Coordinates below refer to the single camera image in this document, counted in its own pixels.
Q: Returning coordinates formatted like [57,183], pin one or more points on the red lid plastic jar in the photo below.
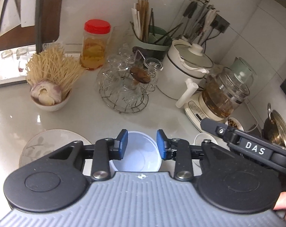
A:
[95,39]

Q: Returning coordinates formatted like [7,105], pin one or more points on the bowl with noodles and garlic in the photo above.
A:
[51,75]

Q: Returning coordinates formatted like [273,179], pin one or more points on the wire rack with glass cups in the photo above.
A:
[127,79]

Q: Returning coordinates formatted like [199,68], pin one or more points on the leaf pattern plate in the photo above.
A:
[46,142]

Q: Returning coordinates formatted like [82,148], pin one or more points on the black wall socket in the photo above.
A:
[220,24]

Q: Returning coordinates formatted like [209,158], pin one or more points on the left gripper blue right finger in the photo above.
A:
[178,150]

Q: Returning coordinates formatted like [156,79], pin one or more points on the brown cutting board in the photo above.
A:
[29,22]

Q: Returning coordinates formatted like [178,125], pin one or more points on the white electric cooking pot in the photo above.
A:
[182,61]

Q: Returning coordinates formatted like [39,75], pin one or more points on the green chopstick holder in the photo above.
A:
[151,41]

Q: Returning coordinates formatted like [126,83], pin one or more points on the steel wok with lid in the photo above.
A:
[274,128]

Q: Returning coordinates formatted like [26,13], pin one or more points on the patterned cup with dregs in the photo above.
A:
[233,122]

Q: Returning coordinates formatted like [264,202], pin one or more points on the translucent plastic bowl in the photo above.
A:
[141,155]

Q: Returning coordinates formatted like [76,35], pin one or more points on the hanging utensils rack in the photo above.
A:
[195,17]

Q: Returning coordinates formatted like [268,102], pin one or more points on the glass health kettle on base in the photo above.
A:
[221,96]

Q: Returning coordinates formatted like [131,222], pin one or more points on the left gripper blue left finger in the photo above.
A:
[105,150]

